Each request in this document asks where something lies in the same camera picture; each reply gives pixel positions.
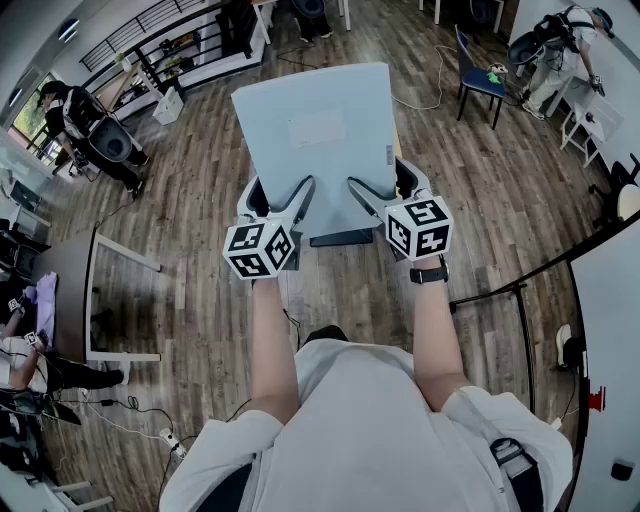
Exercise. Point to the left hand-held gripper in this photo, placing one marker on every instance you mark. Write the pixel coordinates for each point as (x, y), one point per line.
(257, 250)

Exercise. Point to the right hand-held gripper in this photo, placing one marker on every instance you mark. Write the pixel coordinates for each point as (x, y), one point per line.
(420, 227)

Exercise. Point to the person's right forearm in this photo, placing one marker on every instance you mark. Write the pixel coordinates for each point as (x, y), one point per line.
(437, 340)

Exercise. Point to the person's left forearm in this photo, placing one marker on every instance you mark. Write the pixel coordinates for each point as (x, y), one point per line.
(275, 345)

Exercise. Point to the yellow wooden table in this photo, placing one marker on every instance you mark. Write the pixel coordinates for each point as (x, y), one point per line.
(398, 145)

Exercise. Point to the black wrist watch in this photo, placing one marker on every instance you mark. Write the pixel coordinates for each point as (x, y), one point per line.
(429, 275)

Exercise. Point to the blue chair with black legs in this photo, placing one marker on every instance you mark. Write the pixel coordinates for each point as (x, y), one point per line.
(479, 80)

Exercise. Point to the white box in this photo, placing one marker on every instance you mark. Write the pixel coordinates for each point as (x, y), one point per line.
(167, 106)

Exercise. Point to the person's shoe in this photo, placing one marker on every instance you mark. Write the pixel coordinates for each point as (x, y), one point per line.
(563, 345)
(325, 334)

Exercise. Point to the green toy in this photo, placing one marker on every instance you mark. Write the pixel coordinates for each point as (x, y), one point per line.
(495, 76)

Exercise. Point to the light wooden desk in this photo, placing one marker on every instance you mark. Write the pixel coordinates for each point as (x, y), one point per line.
(125, 82)

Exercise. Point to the black stand pole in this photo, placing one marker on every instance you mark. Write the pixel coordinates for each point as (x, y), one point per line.
(525, 340)

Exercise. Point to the black metal railing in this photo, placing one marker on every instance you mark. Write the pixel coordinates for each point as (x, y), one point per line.
(150, 35)

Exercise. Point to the white side table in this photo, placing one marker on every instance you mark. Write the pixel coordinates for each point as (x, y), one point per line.
(597, 117)

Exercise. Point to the black office chair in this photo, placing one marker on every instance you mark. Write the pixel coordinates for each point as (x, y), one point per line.
(622, 192)

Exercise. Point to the purple cloth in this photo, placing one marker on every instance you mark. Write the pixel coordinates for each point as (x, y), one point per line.
(46, 305)

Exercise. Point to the person's white shirt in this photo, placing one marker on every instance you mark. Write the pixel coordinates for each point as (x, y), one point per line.
(360, 440)

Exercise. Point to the white power strip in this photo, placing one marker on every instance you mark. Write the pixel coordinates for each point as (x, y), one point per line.
(172, 441)

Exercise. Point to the dark desk with white frame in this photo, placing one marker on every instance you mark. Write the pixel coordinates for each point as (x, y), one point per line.
(70, 280)

